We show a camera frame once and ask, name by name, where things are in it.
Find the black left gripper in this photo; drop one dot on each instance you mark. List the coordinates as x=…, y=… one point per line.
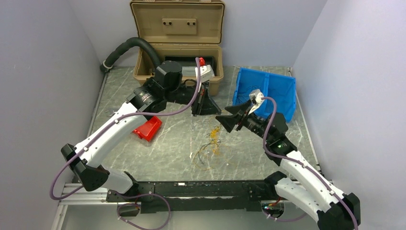
x=205, y=105

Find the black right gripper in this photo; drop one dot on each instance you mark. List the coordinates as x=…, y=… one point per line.
x=228, y=122

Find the red bin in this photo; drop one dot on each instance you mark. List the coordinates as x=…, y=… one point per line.
x=148, y=130

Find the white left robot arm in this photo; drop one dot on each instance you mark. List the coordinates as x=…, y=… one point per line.
x=145, y=102

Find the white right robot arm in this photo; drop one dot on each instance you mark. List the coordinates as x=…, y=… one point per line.
x=327, y=205

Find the blue bin left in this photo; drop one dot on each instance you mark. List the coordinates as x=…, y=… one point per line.
x=247, y=81

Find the blue bin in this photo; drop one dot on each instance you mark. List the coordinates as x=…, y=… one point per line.
x=247, y=81
x=283, y=90

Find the black tray in case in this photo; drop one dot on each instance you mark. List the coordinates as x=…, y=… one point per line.
x=188, y=63

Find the blue bin right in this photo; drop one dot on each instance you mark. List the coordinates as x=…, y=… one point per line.
x=283, y=90

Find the tan tool case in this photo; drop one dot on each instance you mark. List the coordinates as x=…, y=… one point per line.
x=183, y=28

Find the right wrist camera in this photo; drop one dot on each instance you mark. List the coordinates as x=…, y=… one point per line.
x=256, y=98

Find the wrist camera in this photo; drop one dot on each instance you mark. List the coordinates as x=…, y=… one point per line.
x=203, y=74
x=256, y=98

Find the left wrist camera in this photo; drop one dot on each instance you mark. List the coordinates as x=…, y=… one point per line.
x=203, y=74

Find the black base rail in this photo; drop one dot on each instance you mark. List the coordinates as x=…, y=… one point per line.
x=149, y=197

